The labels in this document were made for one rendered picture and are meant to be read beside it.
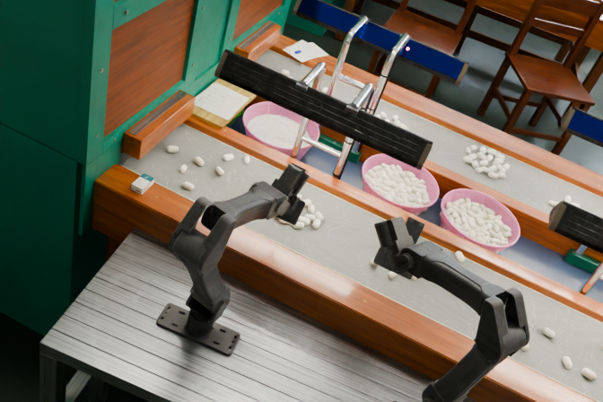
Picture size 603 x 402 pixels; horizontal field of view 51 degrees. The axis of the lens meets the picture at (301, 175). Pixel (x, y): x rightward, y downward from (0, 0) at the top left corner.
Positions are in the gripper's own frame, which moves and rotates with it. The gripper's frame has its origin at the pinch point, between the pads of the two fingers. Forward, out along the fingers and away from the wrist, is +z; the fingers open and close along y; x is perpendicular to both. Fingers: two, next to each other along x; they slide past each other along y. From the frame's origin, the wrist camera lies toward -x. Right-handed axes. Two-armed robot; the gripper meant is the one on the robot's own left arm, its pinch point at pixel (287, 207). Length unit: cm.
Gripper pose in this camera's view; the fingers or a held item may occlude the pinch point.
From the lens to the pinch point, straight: 171.1
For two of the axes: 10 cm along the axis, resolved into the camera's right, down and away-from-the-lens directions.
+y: -8.9, -4.3, 1.5
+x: -4.4, 9.0, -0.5
